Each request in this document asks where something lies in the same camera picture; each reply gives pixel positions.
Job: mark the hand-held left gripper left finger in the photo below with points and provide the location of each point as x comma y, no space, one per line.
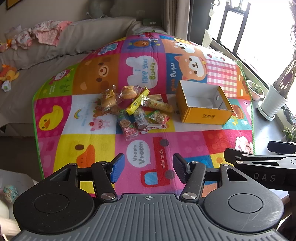
118,166

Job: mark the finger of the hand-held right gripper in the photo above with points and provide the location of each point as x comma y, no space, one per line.
233,156
281,146

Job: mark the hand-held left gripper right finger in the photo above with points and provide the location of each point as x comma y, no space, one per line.
179,166

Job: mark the red label snack packet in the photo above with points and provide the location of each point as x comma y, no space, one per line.
129,132

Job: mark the brown spiral snack packet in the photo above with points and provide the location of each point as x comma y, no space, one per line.
124,121

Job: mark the pink white snack packet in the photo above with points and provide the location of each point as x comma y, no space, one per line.
152,129

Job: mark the yellow cardboard box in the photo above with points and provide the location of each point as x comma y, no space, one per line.
203,115

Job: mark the clear barcoded snack packet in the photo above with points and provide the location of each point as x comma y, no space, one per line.
141,118

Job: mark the yellow snack bar packet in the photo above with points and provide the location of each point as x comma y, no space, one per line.
136,104

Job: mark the round bread packet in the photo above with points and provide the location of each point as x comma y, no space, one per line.
107,99

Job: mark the colourful printed play mat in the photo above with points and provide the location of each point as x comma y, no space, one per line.
196,143

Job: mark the white plant pot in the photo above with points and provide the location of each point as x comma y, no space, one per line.
272,102

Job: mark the small potted plant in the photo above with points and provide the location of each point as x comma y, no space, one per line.
255,90

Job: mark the teal round toy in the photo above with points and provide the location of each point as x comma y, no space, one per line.
10,192

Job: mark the grey sofa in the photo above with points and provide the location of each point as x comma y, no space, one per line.
46,55

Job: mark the small white toy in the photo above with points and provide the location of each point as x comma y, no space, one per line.
5,85

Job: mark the orange plush toy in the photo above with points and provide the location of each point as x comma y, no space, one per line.
9,71

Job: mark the beige curtain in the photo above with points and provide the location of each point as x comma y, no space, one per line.
182,18

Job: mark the green digital clock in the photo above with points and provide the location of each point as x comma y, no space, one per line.
151,22

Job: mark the pink clothes pile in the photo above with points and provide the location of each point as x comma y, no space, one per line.
48,32

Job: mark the grey green cushion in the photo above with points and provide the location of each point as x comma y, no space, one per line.
97,8

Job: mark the white pink garment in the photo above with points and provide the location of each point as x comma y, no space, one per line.
22,38

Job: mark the dark window frame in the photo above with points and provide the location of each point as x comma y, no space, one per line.
231,23

